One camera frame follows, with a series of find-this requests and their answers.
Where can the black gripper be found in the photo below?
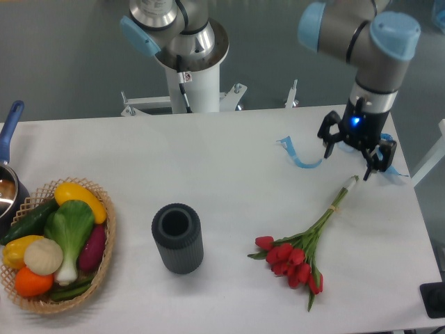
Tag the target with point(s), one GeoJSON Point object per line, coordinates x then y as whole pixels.
{"type": "Point", "coordinates": [362, 123]}

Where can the red tulip bouquet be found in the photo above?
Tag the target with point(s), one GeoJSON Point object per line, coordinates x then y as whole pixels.
{"type": "Point", "coordinates": [294, 257]}

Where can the dark grey ribbed vase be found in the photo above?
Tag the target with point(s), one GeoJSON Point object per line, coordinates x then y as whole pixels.
{"type": "Point", "coordinates": [176, 229]}

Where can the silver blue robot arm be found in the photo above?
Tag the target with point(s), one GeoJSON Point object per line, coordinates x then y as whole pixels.
{"type": "Point", "coordinates": [190, 46]}

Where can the tangled blue tape strip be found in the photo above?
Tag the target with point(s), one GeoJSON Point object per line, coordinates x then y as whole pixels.
{"type": "Point", "coordinates": [391, 170]}

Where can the curved blue tape strip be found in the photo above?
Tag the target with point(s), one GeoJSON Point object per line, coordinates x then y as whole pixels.
{"type": "Point", "coordinates": [287, 144]}

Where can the black device at table edge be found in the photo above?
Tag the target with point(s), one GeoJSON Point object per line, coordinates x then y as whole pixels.
{"type": "Point", "coordinates": [433, 299]}

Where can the purple sweet potato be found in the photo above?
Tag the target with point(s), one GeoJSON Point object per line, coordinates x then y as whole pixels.
{"type": "Point", "coordinates": [93, 251]}

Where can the yellow squash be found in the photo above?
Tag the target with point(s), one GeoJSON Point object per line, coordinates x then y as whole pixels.
{"type": "Point", "coordinates": [73, 191]}

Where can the green bok choy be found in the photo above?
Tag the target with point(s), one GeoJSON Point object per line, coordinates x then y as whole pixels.
{"type": "Point", "coordinates": [70, 227]}

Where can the woven wicker basket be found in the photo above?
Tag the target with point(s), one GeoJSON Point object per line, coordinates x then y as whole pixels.
{"type": "Point", "coordinates": [44, 304]}

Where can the dark green cucumber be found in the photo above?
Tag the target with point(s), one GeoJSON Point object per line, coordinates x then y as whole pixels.
{"type": "Point", "coordinates": [32, 223]}

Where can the cream white garlic bulb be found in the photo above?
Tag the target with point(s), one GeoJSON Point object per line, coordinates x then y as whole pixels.
{"type": "Point", "coordinates": [43, 257]}

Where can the green bean pods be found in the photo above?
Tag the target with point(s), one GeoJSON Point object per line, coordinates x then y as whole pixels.
{"type": "Point", "coordinates": [71, 291]}

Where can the orange fruit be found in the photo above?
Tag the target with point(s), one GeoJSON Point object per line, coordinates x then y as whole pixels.
{"type": "Point", "coordinates": [30, 284]}

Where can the yellow bell pepper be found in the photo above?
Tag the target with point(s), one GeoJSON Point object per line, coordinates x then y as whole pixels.
{"type": "Point", "coordinates": [13, 252]}

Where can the white frame post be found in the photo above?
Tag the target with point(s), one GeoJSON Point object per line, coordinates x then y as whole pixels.
{"type": "Point", "coordinates": [430, 159]}

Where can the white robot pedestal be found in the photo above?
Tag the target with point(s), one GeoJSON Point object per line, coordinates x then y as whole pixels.
{"type": "Point", "coordinates": [191, 92]}

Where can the blue handled saucepan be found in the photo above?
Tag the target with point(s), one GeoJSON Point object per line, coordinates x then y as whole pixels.
{"type": "Point", "coordinates": [13, 192]}

